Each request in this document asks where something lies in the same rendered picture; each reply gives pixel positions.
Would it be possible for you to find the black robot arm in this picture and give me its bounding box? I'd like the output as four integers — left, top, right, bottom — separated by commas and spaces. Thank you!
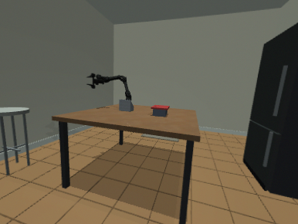
95, 75, 131, 101

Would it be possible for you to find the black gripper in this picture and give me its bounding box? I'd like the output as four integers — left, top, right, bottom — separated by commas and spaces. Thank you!
87, 73, 100, 89

